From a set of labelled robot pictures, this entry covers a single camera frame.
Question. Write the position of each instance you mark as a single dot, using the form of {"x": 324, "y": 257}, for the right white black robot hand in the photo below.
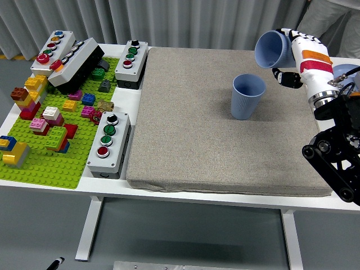
{"x": 315, "y": 76}

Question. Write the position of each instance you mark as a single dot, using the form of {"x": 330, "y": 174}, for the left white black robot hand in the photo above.
{"x": 55, "y": 263}

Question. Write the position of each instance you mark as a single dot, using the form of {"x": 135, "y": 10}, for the blue ribbed plastic cup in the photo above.
{"x": 243, "y": 104}
{"x": 270, "y": 50}

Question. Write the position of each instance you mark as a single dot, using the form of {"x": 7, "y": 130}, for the blue plate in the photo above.
{"x": 343, "y": 69}

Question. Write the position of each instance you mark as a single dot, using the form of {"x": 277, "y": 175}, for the white table leg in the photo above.
{"x": 85, "y": 233}
{"x": 292, "y": 242}

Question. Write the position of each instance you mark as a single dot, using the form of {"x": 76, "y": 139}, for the person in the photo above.
{"x": 329, "y": 17}

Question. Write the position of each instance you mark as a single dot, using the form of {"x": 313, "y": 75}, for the green lego baseplate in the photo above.
{"x": 56, "y": 168}

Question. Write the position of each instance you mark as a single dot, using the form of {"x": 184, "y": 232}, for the blue lego brick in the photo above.
{"x": 8, "y": 140}
{"x": 88, "y": 99}
{"x": 65, "y": 146}

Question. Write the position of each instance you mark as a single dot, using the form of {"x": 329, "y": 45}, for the large yellow lego brick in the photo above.
{"x": 14, "y": 153}

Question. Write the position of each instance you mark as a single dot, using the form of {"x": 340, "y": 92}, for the green lego brick stack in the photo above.
{"x": 56, "y": 136}

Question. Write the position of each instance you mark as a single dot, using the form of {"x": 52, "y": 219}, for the grey-brown fabric mat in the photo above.
{"x": 197, "y": 126}

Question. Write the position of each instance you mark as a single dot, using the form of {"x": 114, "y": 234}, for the red lego brick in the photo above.
{"x": 28, "y": 114}
{"x": 71, "y": 130}

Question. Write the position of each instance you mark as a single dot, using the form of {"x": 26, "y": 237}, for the light pink lego brick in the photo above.
{"x": 38, "y": 124}

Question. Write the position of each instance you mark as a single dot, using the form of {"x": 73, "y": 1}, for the magenta lego brick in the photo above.
{"x": 87, "y": 112}
{"x": 75, "y": 95}
{"x": 57, "y": 121}

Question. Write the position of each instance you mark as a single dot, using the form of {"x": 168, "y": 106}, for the grey four-button control box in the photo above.
{"x": 140, "y": 53}
{"x": 119, "y": 135}

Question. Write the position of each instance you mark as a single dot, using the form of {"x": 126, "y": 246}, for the white lego brick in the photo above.
{"x": 51, "y": 112}

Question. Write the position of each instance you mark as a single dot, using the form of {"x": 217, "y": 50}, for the grey pleated curtain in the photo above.
{"x": 168, "y": 22}

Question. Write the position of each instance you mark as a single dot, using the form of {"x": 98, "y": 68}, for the brown lego brick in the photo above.
{"x": 19, "y": 94}

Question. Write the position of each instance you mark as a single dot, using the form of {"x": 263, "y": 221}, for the dark green lego brick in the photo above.
{"x": 98, "y": 73}

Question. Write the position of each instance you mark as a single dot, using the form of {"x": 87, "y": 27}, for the dark grey curved lego brick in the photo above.
{"x": 104, "y": 65}

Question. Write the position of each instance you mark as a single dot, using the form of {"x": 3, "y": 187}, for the tilted grey black button box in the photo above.
{"x": 81, "y": 59}

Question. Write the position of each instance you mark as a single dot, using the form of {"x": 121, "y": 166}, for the grey five-button control box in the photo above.
{"x": 66, "y": 42}

